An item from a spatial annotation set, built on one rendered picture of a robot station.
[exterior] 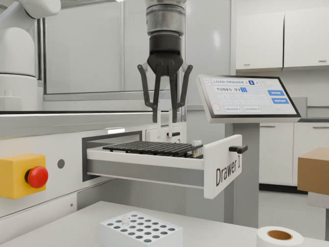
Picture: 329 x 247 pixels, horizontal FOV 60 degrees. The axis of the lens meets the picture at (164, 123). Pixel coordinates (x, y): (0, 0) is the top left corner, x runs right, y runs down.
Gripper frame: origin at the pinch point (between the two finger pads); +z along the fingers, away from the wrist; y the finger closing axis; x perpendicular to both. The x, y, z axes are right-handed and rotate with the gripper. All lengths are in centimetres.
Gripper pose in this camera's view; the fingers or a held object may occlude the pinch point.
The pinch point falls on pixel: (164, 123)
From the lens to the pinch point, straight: 67.6
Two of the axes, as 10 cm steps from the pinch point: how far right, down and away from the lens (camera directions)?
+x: 0.0, 0.5, -10.0
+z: -0.1, 10.0, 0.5
